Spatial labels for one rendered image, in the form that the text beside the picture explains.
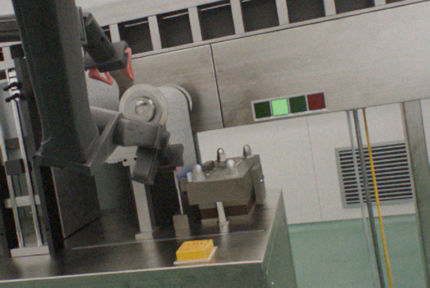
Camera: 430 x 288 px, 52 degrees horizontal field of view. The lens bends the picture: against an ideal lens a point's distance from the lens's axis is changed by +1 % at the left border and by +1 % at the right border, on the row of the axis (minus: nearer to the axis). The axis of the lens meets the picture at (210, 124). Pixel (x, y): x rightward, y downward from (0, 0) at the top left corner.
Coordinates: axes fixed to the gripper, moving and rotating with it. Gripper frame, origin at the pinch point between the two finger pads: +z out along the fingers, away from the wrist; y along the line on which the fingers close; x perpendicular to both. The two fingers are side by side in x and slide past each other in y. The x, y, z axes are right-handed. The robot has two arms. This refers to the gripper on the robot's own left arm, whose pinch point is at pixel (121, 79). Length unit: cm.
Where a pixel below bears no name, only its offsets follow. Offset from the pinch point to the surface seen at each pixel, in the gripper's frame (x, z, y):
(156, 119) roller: 0.0, 18.1, 2.1
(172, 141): -3.6, 24.8, 4.6
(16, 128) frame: -4.3, 6.5, -33.8
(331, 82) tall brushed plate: 23, 43, 52
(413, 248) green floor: 38, 255, 95
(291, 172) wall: 117, 268, 17
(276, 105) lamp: 19, 45, 33
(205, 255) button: -40.4, 18.1, 17.3
